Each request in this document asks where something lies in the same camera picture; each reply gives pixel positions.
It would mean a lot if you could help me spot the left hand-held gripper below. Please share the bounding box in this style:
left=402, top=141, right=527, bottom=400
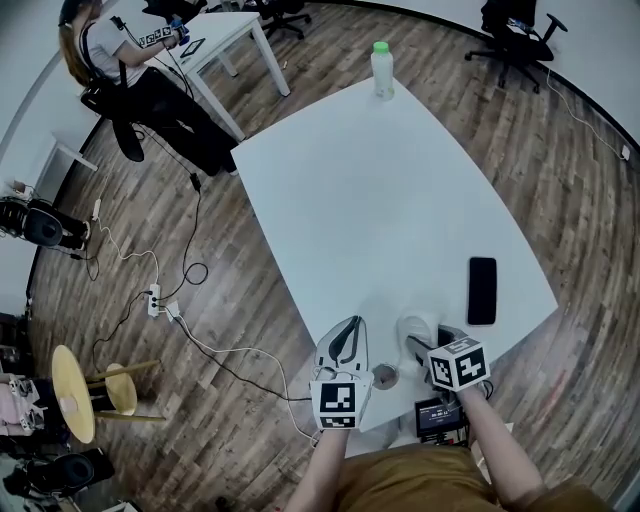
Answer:
left=308, top=314, right=376, bottom=433

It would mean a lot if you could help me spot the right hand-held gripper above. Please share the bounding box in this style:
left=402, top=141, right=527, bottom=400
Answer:
left=404, top=324, right=490, bottom=393

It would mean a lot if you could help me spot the person's left forearm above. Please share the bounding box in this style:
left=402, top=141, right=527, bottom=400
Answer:
left=283, top=428, right=351, bottom=512

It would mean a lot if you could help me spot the person's right forearm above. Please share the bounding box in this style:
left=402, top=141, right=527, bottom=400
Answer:
left=457, top=385, right=547, bottom=507

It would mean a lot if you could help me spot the black smartphone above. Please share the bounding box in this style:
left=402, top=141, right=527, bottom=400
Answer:
left=467, top=256, right=499, bottom=328

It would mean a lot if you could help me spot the black display device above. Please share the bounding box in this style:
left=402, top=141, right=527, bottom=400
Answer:
left=414, top=398, right=469, bottom=446

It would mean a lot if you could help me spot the person's mustard shirt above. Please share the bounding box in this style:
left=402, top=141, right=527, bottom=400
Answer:
left=299, top=443, right=619, bottom=512

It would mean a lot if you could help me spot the round wooden side table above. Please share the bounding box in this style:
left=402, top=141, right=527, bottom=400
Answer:
left=51, top=343, right=169, bottom=446

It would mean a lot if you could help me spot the clear bottle with green cap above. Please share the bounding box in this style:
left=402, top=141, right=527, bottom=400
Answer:
left=369, top=41, right=396, bottom=102

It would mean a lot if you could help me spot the black bag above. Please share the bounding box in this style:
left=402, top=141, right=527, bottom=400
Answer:
left=24, top=447, right=117, bottom=501

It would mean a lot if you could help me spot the black high-back office chair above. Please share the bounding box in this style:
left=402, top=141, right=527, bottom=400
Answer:
left=464, top=0, right=570, bottom=95

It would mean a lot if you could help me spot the pink cloth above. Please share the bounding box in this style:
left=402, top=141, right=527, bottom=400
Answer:
left=0, top=382, right=39, bottom=437

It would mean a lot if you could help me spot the long white table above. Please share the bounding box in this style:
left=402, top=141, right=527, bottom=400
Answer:
left=164, top=9, right=292, bottom=142

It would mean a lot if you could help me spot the black office chair tilted headrest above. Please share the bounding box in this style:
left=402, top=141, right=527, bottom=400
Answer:
left=257, top=0, right=312, bottom=41

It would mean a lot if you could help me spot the small white table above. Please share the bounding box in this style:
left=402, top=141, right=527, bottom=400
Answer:
left=37, top=131, right=100, bottom=201

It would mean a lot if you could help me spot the black low office chair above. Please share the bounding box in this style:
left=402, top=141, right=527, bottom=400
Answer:
left=142, top=0, right=209, bottom=24

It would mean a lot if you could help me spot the long white floor cable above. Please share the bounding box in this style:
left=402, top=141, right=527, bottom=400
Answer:
left=171, top=309, right=322, bottom=447

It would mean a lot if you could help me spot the black floor cable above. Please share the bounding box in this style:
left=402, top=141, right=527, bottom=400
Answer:
left=91, top=291, right=152, bottom=374

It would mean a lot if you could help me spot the black cable with power brick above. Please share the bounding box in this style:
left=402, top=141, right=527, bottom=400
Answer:
left=132, top=119, right=210, bottom=304

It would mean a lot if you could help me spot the white cable with power adapter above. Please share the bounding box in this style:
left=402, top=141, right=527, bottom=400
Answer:
left=546, top=67, right=633, bottom=162

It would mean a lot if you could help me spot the thin white floor cable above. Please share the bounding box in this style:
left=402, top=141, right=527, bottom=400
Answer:
left=92, top=198, right=162, bottom=289

